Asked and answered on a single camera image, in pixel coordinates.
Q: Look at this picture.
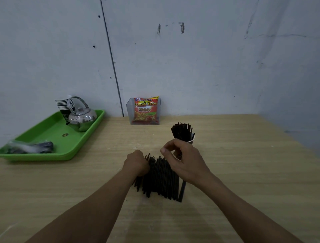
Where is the person's right hand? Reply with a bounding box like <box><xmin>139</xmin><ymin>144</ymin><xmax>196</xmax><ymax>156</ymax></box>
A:
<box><xmin>160</xmin><ymin>138</ymin><xmax>213</xmax><ymax>187</ymax></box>

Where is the person's left hand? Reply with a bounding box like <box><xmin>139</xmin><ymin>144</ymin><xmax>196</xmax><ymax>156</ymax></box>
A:
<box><xmin>122</xmin><ymin>150</ymin><xmax>151</xmax><ymax>177</ymax></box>

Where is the pile of black straws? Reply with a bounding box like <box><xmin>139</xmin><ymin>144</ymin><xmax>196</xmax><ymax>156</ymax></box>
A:
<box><xmin>132</xmin><ymin>153</ymin><xmax>187</xmax><ymax>203</ymax></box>

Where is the person's right forearm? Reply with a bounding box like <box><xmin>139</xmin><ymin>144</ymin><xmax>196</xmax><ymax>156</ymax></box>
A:
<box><xmin>195</xmin><ymin>173</ymin><xmax>304</xmax><ymax>243</ymax></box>

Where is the person's left forearm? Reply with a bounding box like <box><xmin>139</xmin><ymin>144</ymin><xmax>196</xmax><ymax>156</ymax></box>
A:
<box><xmin>25</xmin><ymin>168</ymin><xmax>144</xmax><ymax>243</ymax></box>

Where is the white paper cup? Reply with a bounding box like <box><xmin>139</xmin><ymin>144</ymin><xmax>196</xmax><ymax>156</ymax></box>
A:
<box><xmin>173</xmin><ymin>132</ymin><xmax>195</xmax><ymax>161</ymax></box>

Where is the bundle of upright black straws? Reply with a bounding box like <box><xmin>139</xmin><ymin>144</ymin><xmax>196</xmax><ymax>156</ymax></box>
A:
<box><xmin>171</xmin><ymin>122</ymin><xmax>193</xmax><ymax>143</ymax></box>

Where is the red snack packet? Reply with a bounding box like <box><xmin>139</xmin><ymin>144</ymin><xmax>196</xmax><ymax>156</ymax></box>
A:
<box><xmin>132</xmin><ymin>96</ymin><xmax>160</xmax><ymax>124</ymax></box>

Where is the clear acrylic box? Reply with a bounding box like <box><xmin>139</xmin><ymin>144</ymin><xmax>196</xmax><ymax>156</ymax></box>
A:
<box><xmin>126</xmin><ymin>97</ymin><xmax>162</xmax><ymax>125</ymax></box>

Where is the silver metal kettle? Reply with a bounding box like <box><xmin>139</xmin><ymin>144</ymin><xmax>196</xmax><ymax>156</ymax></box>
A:
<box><xmin>66</xmin><ymin>96</ymin><xmax>98</xmax><ymax>132</ymax></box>

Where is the green plastic tray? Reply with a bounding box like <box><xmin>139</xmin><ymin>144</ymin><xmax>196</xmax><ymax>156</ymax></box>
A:
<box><xmin>0</xmin><ymin>109</ymin><xmax>105</xmax><ymax>161</ymax></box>

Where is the stack of black paper cups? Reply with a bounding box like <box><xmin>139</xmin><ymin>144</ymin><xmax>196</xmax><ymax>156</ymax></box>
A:
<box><xmin>55</xmin><ymin>95</ymin><xmax>76</xmax><ymax>123</ymax></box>

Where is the clear plastic bag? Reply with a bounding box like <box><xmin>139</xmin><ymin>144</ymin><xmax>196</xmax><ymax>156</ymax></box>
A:
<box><xmin>5</xmin><ymin>140</ymin><xmax>54</xmax><ymax>154</ymax></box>

